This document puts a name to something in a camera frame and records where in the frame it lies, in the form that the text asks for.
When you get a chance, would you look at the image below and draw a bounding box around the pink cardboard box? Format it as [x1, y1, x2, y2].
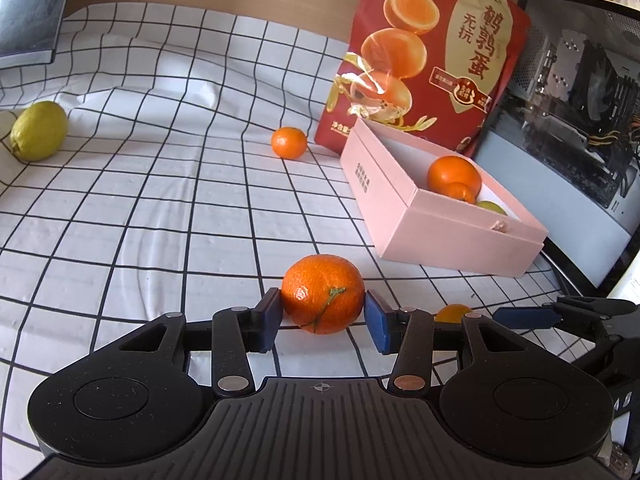
[341, 119, 548, 278]

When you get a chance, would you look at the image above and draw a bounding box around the yellow lemon in box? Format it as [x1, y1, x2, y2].
[476, 200, 506, 216]

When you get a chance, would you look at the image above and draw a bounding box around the white checkered tablecloth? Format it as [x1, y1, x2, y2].
[1, 2, 559, 479]

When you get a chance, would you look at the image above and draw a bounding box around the glass computer case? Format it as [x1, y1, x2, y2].
[474, 0, 639, 296]

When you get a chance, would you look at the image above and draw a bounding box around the mandarin with stem far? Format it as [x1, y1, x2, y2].
[270, 127, 307, 159]

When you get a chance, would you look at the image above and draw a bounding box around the yellow-green lemon on cloth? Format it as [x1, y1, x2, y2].
[10, 101, 68, 162]

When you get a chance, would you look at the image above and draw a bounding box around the red quail egg bag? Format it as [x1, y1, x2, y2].
[316, 0, 530, 155]

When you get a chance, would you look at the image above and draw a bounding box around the black monitor screen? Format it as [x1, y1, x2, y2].
[0, 0, 66, 68]

